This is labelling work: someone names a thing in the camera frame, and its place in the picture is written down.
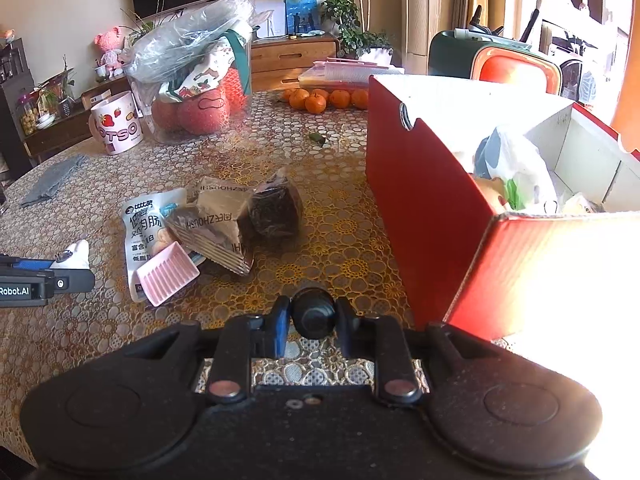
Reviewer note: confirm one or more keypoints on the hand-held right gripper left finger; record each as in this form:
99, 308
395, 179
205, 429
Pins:
280, 330

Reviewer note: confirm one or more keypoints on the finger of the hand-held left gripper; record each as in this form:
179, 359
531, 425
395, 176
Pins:
30, 263
75, 281

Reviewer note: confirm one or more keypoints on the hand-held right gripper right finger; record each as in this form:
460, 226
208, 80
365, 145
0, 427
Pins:
345, 327

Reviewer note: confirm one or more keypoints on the white oval object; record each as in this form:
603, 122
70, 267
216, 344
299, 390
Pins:
77, 255

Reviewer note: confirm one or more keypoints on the small black object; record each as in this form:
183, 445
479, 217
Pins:
312, 312

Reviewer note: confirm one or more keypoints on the red cardboard box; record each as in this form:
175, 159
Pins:
425, 200

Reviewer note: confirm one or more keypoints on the grey green tissue pack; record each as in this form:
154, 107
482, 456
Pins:
520, 165

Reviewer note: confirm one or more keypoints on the blueberry bread packet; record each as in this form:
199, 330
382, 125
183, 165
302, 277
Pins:
582, 205

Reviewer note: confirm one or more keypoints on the lace patterned desktop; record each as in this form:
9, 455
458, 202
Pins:
325, 200

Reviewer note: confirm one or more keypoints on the grey cloth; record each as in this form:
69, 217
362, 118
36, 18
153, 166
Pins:
52, 180

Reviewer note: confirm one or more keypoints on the white snack packet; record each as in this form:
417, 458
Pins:
145, 225

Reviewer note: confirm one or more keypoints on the pink ridged tray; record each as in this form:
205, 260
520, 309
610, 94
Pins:
167, 272

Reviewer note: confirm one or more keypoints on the brown cake slice packet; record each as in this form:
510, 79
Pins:
215, 235
225, 190

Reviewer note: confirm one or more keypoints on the dark brownie packet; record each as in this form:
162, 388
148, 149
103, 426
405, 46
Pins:
272, 207

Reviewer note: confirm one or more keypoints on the glass snack jar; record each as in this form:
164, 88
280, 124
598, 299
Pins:
27, 115

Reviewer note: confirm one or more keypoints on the dark wooden shelf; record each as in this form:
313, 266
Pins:
15, 105

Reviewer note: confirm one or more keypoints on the pink strawberry mug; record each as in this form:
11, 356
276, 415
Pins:
117, 125

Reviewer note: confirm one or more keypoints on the potted plant in dark vase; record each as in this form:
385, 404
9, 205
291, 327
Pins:
57, 90

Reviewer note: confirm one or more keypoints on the small cardboard box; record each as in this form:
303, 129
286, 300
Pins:
102, 94

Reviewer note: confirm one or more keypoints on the small green leaf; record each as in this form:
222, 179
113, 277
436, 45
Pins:
317, 139

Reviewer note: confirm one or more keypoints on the orange tangerine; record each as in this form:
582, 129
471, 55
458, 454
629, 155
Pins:
298, 98
340, 98
360, 98
316, 104
321, 92

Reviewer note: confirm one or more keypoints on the pink pig plush toy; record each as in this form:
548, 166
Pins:
110, 50

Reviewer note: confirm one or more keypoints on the clear plastic bag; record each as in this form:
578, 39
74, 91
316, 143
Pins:
195, 70

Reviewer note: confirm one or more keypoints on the small potted grass plant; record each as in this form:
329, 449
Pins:
145, 22

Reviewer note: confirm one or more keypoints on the wooden TV cabinet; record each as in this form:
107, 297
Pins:
290, 60

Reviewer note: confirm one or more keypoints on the plant in white pot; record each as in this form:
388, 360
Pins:
360, 35

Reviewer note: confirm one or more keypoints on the white flat device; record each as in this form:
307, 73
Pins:
263, 24

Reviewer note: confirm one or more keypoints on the blue picture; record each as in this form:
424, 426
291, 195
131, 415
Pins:
301, 14

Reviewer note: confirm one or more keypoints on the beige standing air conditioner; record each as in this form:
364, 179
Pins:
425, 10

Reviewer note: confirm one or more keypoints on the washing machine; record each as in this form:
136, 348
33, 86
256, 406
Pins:
577, 80

